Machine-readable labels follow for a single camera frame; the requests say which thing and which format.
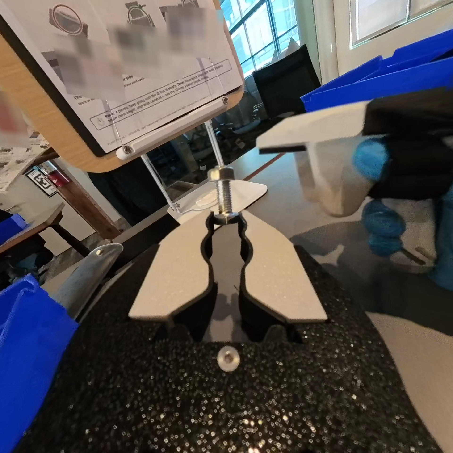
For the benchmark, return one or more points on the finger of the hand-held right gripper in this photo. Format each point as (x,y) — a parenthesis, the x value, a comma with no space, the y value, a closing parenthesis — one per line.
(336,114)
(318,131)

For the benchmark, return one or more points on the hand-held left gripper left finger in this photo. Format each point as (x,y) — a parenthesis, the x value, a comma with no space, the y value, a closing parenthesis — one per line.
(170,272)

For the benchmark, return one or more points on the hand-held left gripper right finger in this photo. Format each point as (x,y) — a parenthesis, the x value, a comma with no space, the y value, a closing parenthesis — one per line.
(283,276)

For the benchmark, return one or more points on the blue plastic bin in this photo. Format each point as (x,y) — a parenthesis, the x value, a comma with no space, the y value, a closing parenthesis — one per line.
(336,95)
(28,354)

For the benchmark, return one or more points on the silver hex bolt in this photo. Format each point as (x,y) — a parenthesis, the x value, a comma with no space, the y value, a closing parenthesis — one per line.
(223,198)

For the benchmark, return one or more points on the silver hex nut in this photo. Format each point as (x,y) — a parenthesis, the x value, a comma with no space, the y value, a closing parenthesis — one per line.
(221,173)

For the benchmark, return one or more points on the person's right hand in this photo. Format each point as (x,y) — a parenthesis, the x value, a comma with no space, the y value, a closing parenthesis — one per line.
(384,226)

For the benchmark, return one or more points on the black mesh office chair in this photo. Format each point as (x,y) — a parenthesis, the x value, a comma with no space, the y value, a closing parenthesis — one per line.
(283,85)

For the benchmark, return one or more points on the cluster of grey office chairs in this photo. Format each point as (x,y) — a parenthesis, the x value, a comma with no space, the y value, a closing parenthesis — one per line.
(240,124)

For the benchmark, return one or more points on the grey metal clamp lever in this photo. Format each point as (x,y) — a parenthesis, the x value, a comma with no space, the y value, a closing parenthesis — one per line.
(88,276)

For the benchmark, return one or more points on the window with white blind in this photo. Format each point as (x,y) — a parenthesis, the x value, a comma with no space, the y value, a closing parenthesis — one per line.
(389,21)

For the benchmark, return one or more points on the dark framed window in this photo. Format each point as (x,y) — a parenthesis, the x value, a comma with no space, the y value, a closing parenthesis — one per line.
(258,28)

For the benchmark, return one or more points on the wooden side table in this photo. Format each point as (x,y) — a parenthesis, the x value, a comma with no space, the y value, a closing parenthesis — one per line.
(42,221)

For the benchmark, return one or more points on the red fire extinguisher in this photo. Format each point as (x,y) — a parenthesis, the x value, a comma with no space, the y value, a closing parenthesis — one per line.
(60,178)

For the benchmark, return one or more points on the black white marker sign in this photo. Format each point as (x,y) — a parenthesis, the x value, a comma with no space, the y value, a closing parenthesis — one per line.
(42,180)

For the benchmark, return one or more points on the printed instruction sheet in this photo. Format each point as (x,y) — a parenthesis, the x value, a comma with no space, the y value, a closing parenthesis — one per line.
(159,106)

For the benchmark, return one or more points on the small blue bin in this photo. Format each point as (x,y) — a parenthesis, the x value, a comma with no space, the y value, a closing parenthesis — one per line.
(10,224)

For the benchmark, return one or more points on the white paper sheet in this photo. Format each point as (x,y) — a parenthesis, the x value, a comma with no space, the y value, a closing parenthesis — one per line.
(17,159)

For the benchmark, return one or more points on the black backing board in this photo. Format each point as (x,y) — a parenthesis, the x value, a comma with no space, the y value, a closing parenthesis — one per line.
(52,88)

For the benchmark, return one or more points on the brown wooden post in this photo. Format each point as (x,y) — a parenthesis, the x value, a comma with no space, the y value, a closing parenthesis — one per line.
(88,208)

